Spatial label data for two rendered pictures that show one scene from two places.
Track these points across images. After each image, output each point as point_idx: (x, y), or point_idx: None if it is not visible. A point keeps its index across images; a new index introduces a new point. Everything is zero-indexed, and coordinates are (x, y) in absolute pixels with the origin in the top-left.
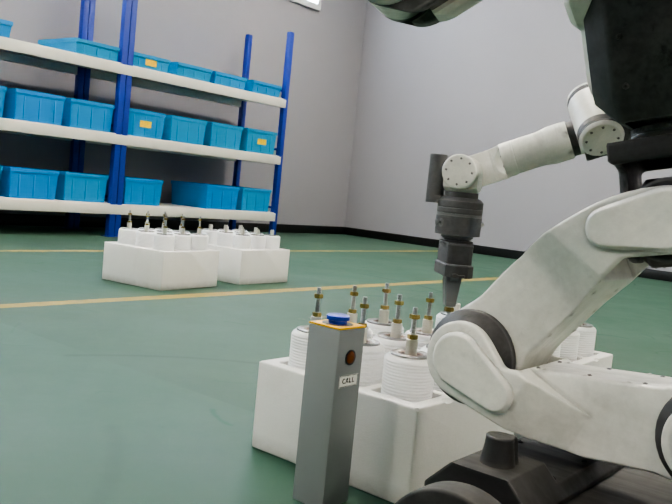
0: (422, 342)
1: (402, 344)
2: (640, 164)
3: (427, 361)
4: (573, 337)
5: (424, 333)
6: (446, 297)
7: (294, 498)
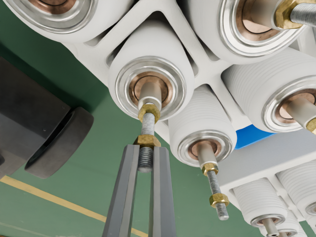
0: (261, 82)
1: (205, 10)
2: None
3: None
4: (260, 229)
5: (277, 95)
6: (119, 166)
7: None
